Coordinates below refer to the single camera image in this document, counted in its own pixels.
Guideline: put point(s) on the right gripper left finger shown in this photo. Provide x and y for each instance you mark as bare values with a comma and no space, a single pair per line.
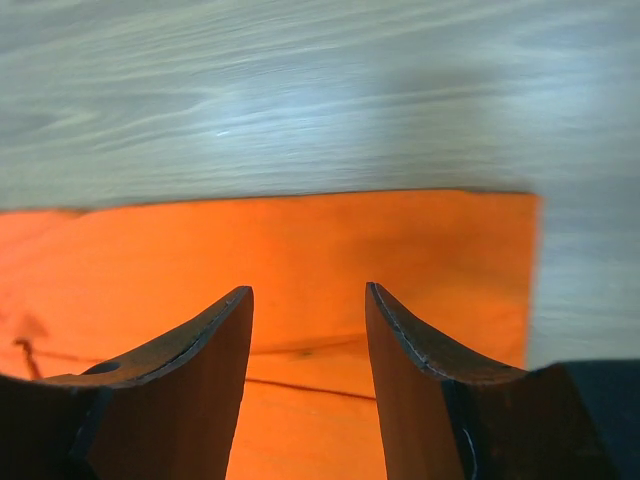
167,409

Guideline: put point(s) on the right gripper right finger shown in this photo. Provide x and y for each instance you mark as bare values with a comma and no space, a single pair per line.
447,412

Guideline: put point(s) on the orange t-shirt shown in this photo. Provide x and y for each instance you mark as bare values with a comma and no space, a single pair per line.
78,288

